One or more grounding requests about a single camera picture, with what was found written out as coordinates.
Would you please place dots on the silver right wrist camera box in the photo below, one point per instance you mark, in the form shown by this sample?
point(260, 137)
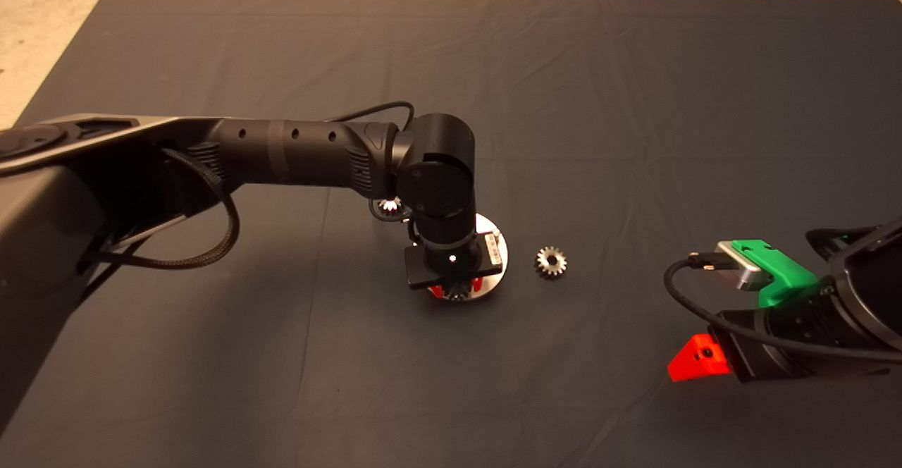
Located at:
point(743, 276)

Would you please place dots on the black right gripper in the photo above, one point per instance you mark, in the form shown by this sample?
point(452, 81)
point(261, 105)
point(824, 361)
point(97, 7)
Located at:
point(782, 336)

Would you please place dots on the round metal carrier plate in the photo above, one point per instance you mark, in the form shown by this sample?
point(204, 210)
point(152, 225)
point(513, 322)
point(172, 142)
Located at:
point(486, 286)

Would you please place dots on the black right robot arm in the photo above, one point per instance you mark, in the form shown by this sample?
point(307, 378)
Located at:
point(874, 295)

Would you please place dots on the small steel planetary gear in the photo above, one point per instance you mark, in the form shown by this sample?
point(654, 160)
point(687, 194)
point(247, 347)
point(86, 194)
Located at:
point(456, 290)
point(389, 206)
point(546, 267)

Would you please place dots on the dark grey table cloth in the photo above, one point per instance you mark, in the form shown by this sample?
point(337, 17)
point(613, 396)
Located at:
point(634, 101)

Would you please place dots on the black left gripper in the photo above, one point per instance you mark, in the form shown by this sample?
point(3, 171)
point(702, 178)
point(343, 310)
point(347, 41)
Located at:
point(440, 268)

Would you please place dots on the green right camera mount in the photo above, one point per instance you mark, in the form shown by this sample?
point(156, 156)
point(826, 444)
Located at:
point(779, 271)

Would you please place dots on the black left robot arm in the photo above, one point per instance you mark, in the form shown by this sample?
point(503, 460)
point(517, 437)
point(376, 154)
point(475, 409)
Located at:
point(296, 151)

